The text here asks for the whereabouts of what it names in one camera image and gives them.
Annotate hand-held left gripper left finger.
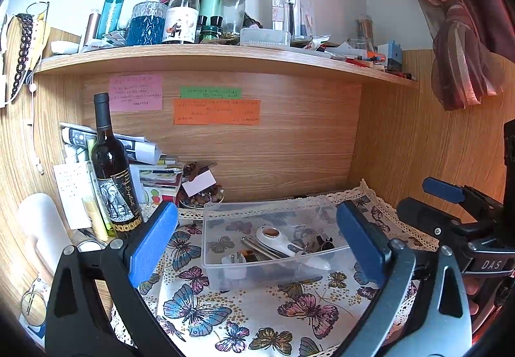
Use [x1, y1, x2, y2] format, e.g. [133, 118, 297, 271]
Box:
[45, 201, 182, 357]

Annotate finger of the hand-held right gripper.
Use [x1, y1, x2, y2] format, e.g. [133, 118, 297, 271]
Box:
[396, 198, 504, 250]
[422, 177, 506, 221]

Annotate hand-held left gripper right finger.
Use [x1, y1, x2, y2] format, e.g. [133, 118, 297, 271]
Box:
[336, 201, 472, 357]

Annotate clear plastic box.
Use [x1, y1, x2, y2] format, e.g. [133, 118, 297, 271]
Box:
[202, 195, 357, 294]

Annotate white plug adapter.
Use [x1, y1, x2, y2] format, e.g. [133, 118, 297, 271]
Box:
[221, 252, 247, 279]

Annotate white long-handled plastic tool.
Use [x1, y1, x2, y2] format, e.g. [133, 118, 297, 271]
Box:
[255, 224, 333, 271]

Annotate metal rod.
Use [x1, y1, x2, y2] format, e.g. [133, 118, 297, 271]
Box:
[240, 235, 283, 261]

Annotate person's right hand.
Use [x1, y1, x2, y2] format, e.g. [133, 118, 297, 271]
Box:
[464, 274, 482, 318]

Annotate stack of books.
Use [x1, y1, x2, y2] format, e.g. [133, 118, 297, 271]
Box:
[129, 156, 186, 210]

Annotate yellow green tube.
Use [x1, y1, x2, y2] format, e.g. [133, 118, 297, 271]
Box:
[82, 195, 109, 242]

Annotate round tin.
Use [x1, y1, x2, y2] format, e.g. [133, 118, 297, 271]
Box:
[76, 238, 106, 253]

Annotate bowl of beads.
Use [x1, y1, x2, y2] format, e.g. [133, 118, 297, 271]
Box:
[179, 186, 226, 209]

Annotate small white card box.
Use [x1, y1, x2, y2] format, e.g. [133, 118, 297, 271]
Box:
[181, 171, 216, 197]

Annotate dark wine bottle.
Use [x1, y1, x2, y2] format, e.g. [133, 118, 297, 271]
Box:
[90, 92, 145, 239]

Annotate white note paper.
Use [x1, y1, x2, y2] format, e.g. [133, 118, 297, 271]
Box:
[52, 161, 96, 231]

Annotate rolled magazine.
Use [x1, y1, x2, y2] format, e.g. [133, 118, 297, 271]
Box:
[59, 121, 162, 165]

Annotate white cylinder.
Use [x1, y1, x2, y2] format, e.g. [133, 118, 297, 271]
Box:
[18, 192, 62, 278]

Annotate butterfly print tablecloth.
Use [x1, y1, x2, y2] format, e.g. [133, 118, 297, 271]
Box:
[108, 179, 440, 357]

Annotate blue grey pencil sharpener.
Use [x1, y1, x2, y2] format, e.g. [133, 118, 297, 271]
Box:
[377, 41, 405, 72]

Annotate orange sticky note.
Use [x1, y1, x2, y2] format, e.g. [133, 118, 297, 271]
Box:
[173, 99, 262, 126]

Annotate pink sticky note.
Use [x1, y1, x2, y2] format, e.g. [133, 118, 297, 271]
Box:
[108, 74, 164, 113]

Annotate green sticky note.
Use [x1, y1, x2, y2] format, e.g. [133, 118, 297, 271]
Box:
[179, 87, 243, 99]

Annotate glass jar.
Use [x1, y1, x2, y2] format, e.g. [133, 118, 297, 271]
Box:
[348, 38, 373, 56]

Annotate pile of pens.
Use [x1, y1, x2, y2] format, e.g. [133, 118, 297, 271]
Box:
[293, 39, 388, 69]

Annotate maroon striped curtain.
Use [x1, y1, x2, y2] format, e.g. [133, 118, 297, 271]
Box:
[357, 0, 515, 112]

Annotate jar of sticks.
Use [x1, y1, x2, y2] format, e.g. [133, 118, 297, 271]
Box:
[356, 18, 375, 44]

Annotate wooden shelf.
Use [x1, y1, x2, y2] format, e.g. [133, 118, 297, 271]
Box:
[34, 43, 419, 89]

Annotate small white case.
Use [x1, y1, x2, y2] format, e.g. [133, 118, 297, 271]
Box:
[50, 41, 80, 55]

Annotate blue patterned glass bottle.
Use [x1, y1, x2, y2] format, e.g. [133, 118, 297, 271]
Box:
[126, 0, 168, 47]

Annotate dark ink bottle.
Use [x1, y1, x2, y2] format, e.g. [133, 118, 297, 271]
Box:
[199, 15, 224, 43]

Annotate copper tube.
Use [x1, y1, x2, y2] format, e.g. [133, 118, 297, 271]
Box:
[82, 9, 101, 48]

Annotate clear plastic case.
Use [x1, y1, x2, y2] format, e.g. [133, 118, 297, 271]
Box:
[240, 27, 291, 47]

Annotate clear bottle with pink foil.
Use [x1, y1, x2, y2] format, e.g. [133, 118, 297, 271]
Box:
[162, 0, 201, 45]

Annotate toothbrush package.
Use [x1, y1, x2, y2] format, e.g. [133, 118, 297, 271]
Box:
[271, 0, 317, 38]

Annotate tall teal bottle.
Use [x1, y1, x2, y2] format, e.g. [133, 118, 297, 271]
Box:
[95, 0, 128, 40]

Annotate green pump bottle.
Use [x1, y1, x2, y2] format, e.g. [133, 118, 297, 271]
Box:
[197, 0, 224, 36]

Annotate clear bottle with silver cap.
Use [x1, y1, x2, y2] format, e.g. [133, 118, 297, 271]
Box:
[221, 0, 246, 36]

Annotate wire eyeglasses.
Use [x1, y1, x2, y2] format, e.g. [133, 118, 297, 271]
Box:
[21, 277, 50, 318]

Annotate white cable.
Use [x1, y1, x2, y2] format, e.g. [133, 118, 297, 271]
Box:
[29, 87, 46, 175]

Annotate black chain necklace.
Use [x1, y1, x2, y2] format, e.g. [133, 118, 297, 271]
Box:
[11, 13, 35, 99]

